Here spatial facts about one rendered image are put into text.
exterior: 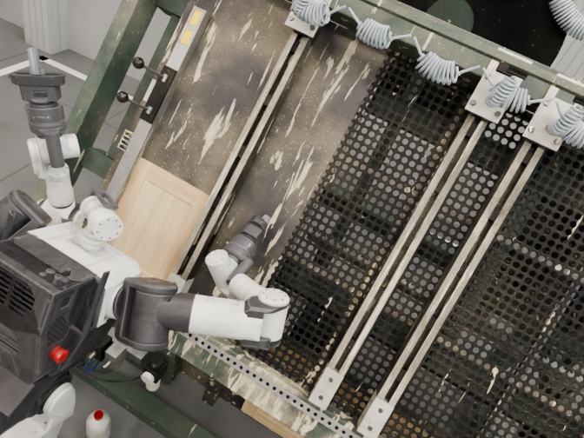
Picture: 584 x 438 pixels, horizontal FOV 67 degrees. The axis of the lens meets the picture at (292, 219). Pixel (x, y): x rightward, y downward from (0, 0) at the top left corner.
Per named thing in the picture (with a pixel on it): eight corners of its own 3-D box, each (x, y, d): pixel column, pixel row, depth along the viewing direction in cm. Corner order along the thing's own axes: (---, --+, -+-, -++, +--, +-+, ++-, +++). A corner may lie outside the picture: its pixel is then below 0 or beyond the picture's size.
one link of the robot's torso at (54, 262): (41, 430, 94) (89, 294, 84) (-76, 346, 100) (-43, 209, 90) (128, 363, 122) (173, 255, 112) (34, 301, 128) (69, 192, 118)
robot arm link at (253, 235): (267, 247, 145) (248, 272, 138) (242, 233, 147) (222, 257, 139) (273, 223, 136) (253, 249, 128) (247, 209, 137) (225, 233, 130)
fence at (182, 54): (84, 250, 163) (76, 251, 159) (198, 10, 153) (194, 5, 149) (95, 257, 162) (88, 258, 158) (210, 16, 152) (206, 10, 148)
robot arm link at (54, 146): (69, 112, 124) (76, 150, 130) (25, 116, 119) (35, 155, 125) (76, 124, 116) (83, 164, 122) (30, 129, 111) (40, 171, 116)
